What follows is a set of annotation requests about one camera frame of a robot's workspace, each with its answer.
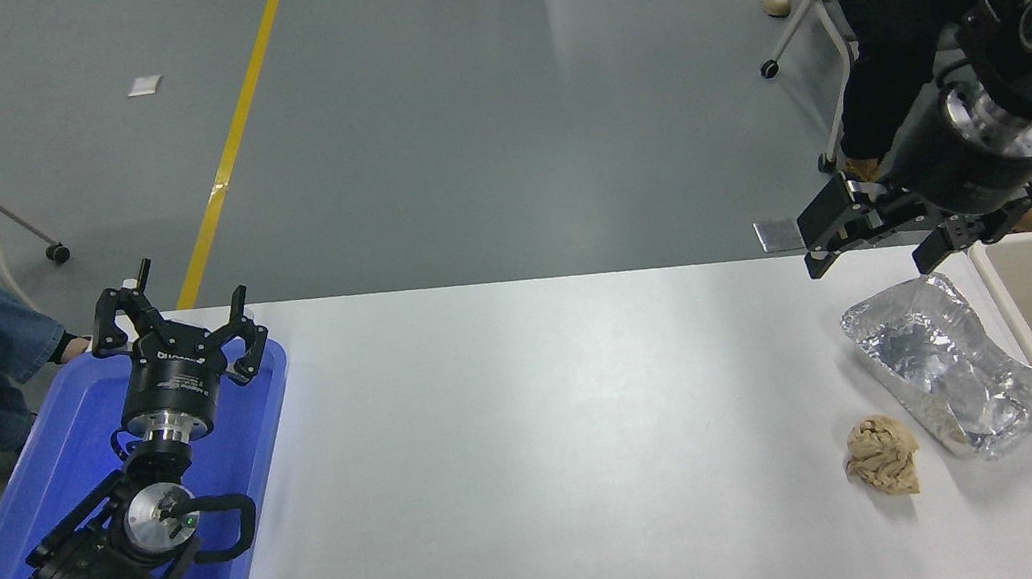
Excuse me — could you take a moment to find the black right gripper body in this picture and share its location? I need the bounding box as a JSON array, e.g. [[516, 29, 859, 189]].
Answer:
[[871, 77, 1032, 228]]

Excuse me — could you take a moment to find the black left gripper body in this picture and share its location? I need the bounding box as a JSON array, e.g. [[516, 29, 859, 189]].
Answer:
[[111, 323, 236, 428]]

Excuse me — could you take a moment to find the metal floor plate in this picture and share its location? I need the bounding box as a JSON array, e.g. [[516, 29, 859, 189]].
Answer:
[[753, 215, 806, 256]]

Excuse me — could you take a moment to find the crumpled silver foil tray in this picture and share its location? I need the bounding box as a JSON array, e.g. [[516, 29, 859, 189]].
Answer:
[[836, 258, 1032, 478]]

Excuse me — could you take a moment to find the blue plastic tray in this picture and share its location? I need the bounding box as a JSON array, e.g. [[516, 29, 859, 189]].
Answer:
[[0, 324, 319, 579]]

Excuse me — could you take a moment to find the white wheeled chair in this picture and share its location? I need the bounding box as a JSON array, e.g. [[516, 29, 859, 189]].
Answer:
[[750, 0, 882, 183]]

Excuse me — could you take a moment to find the crumpled tan paper ball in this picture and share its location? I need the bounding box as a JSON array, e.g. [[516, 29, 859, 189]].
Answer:
[[837, 409, 926, 503]]

